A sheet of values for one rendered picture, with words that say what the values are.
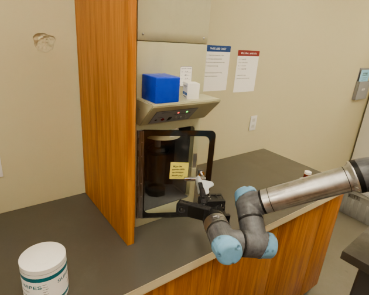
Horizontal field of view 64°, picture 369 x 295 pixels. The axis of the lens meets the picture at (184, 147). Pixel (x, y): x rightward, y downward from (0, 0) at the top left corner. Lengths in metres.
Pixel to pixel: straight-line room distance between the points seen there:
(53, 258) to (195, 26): 0.94
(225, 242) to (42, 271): 0.52
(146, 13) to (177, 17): 0.13
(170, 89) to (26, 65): 0.65
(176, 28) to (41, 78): 0.63
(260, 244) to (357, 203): 2.87
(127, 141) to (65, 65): 0.56
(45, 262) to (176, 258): 0.47
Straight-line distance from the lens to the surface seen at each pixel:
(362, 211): 3.71
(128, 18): 0.97
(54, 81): 1.45
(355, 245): 1.53
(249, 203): 0.93
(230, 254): 0.84
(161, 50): 1.14
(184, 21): 1.19
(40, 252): 1.05
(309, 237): 2.02
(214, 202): 0.99
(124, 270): 1.16
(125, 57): 0.99
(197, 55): 1.24
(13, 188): 1.56
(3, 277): 1.23
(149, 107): 1.04
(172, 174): 1.22
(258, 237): 0.89
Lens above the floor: 1.73
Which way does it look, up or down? 21 degrees down
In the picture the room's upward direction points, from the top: 4 degrees clockwise
